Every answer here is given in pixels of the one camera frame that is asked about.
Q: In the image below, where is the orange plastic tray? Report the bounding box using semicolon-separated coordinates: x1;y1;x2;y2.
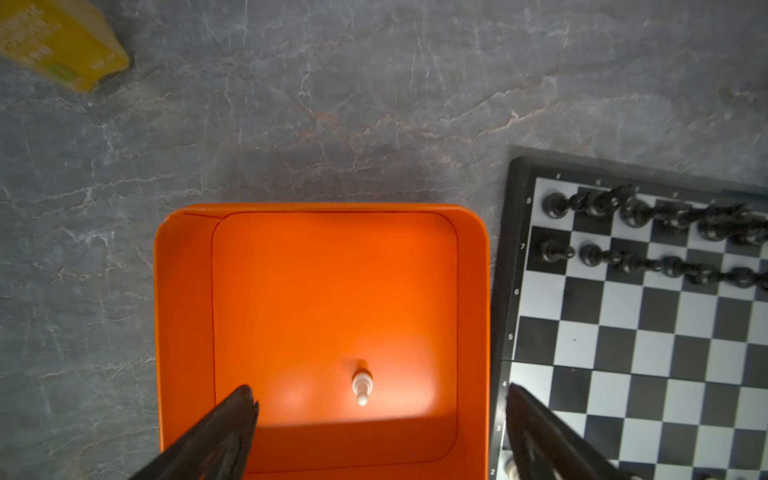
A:
154;203;490;479

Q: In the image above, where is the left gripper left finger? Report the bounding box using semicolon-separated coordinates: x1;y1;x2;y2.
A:
131;385;259;480

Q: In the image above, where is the white chess pawn in tray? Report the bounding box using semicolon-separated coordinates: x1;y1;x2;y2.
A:
352;369;374;407

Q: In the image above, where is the yellow jar black lid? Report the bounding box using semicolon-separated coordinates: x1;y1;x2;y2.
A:
1;0;131;93

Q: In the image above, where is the black white chess board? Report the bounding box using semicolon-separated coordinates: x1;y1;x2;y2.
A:
489;154;767;479

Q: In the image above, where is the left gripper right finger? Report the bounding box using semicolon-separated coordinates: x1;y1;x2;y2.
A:
506;383;624;479

